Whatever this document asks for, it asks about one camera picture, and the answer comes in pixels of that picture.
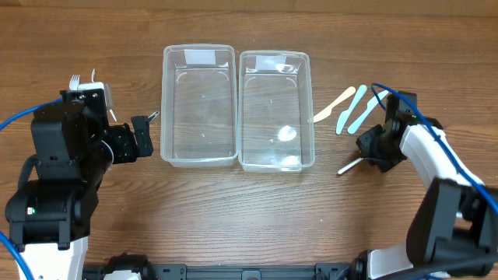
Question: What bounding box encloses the pale blue plastic knife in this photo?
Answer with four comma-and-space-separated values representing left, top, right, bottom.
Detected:
347, 90, 388, 135

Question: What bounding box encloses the light blue plastic knife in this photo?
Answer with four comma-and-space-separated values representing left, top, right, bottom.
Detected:
335, 85, 367, 135

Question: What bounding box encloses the beige plastic knife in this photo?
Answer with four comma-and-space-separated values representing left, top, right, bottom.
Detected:
313, 86, 356, 123

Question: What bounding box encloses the white plastic knife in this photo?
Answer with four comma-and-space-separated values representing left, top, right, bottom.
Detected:
337, 157, 363, 175

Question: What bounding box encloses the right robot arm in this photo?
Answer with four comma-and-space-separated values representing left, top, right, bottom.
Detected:
348, 92, 497, 279

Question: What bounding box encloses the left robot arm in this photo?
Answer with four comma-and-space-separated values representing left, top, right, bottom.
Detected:
3, 89, 158, 279

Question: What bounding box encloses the left clear plastic container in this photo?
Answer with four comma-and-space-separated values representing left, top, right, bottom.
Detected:
160, 44, 237, 168

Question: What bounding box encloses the clear plastic container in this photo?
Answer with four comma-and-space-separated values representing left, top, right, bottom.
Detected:
160, 44, 237, 168
237, 50, 315, 173

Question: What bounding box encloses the right clear plastic container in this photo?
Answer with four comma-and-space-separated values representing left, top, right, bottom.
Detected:
237, 50, 315, 173

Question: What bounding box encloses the thin white plastic fork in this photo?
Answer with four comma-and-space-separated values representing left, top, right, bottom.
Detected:
91, 68, 117, 123

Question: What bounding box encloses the black handled metal fork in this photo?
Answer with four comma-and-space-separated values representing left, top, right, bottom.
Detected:
149, 111, 160, 121

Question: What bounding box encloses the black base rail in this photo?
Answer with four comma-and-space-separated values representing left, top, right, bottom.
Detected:
82, 254, 367, 280

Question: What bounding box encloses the left blue cable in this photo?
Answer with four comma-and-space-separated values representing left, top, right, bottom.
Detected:
0, 96, 65, 280

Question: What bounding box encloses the black cable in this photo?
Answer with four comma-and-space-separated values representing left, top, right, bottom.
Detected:
373, 254, 498, 280

